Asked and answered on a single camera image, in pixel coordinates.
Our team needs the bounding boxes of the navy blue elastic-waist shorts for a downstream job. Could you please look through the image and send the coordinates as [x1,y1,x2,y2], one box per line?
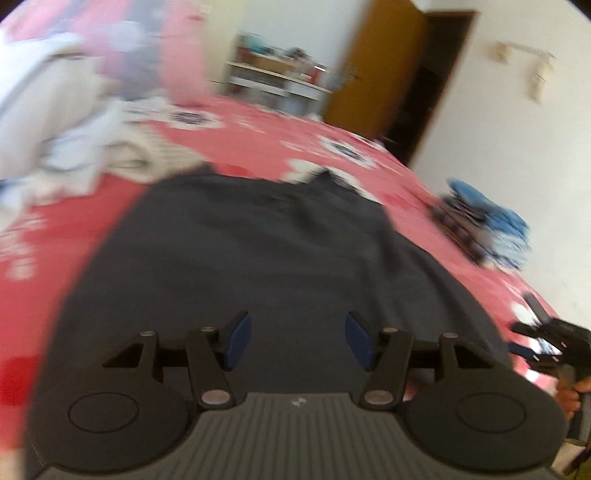
[25,165,514,476]

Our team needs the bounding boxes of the stack of folded blue clothes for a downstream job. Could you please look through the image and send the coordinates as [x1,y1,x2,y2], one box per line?
[430,179,531,272]

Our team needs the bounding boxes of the pile of white clothes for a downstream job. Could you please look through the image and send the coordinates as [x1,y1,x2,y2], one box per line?
[1,34,206,230]

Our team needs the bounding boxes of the person's right hand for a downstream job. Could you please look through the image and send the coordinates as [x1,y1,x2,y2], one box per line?
[554,377,591,420]

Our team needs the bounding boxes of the red floral bed blanket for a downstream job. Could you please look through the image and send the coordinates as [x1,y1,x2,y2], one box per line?
[1,97,534,452]

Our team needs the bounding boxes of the white cluttered shelf desk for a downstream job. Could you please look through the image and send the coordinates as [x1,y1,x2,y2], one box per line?
[224,33,332,116]

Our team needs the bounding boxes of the brown wooden door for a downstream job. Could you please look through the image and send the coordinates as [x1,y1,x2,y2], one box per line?
[324,0,428,138]

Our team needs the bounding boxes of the pink patterned rolled quilt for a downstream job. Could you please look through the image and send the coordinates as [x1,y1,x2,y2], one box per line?
[1,0,209,106]

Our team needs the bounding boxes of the wall coat hook rack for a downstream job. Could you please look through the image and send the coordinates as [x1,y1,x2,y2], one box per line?
[493,41,557,104]

